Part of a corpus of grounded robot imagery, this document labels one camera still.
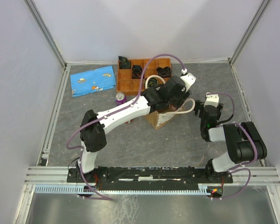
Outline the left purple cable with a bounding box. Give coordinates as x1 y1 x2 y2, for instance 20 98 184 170
66 53 188 200

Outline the black rolled tie right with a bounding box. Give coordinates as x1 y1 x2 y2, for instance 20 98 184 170
157 66 172 77

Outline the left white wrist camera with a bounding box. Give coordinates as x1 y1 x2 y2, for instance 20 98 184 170
180 68 196 91

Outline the black rolled tie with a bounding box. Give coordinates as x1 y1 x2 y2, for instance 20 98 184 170
132 65 143 79
157 66 172 77

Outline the blue patterned cloth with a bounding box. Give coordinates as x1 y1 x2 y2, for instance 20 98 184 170
70 66 116 97

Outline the aluminium frame rail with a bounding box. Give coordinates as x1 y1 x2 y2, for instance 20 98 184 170
24 166 280 186

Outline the blue slotted cable duct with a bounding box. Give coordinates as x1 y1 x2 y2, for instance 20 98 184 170
34 184 210 196

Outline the wooden compartment tray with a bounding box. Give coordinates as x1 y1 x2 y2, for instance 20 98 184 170
116 57 172 96

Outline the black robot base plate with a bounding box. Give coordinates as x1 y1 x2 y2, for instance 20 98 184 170
66 166 234 191

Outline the purple soda can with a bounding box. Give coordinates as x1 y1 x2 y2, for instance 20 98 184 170
115 92 127 106

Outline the purple cable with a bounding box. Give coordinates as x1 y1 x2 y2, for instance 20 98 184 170
66 53 188 200
209 92 259 201

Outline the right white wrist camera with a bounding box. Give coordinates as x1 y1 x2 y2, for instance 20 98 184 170
204 92 219 108

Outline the brown canvas bag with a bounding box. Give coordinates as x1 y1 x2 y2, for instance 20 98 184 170
143 75 196 131

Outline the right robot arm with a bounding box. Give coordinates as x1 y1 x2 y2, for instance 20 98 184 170
194 99 267 182

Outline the black rolled tie middle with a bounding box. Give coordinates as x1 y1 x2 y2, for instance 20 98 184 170
132 65 143 79

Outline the dark rolled tie bottom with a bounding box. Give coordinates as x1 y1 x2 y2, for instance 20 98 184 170
145 77 158 89

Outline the dark rolled tie top-left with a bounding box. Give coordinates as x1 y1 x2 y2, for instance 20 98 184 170
118 56 131 70

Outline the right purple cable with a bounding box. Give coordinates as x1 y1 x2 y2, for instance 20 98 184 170
209 92 259 201

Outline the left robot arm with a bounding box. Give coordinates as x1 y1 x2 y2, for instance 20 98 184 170
77 73 196 182

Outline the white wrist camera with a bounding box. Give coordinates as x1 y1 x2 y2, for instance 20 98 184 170
180 68 196 91
204 92 219 108

